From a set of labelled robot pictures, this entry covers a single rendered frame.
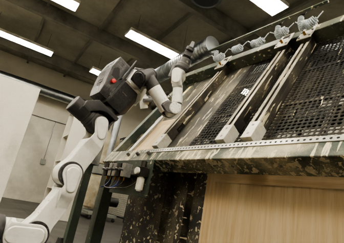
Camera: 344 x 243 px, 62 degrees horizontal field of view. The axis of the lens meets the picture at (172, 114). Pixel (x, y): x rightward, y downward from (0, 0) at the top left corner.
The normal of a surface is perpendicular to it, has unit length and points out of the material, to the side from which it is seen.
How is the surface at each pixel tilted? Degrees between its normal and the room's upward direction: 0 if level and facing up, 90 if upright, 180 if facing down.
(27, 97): 90
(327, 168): 147
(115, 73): 90
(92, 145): 112
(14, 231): 90
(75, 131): 90
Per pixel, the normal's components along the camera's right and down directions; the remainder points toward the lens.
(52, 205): 0.63, -0.14
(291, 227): -0.76, -0.33
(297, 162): -0.56, 0.60
